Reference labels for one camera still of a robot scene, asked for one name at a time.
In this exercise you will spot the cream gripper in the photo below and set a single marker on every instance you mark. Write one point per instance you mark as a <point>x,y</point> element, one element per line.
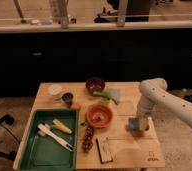
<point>143,123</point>

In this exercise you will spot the blue sponge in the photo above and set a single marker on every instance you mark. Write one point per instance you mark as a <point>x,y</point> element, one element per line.
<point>134,126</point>

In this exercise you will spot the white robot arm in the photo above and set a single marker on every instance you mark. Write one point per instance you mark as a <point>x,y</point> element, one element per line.
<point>154,92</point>

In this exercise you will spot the grey cloth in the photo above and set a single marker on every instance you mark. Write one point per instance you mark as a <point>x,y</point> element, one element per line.
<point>115,95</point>

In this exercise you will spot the orange bowl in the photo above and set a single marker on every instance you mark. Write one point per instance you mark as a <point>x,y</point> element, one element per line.
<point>99,116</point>

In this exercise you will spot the green vegetable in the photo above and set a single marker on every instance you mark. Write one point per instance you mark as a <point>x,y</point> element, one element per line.
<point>106,96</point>

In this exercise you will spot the dark grape bunch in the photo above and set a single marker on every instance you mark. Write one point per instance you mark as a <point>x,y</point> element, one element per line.
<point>87,139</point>

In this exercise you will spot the dark red bowl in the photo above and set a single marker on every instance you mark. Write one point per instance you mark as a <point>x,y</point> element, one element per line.
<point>95,84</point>

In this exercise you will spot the orange carrot piece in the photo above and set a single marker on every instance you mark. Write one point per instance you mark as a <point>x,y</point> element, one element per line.
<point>76,106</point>

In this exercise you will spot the small dark cup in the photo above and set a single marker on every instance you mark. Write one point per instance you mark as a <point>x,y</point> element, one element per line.
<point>67,98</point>

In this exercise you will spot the yellow corn cob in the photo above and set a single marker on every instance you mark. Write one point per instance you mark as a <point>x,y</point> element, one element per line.
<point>62,126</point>

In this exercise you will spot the white cup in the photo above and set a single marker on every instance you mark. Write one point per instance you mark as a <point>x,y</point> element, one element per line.
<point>55,91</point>

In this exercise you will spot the white tongs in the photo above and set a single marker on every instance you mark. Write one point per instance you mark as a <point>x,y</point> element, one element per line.
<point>58,139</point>

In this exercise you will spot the green plastic tray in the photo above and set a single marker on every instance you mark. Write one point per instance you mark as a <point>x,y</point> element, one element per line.
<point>43,153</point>

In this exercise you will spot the black chair base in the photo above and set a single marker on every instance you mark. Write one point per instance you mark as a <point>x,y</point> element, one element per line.
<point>6,152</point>

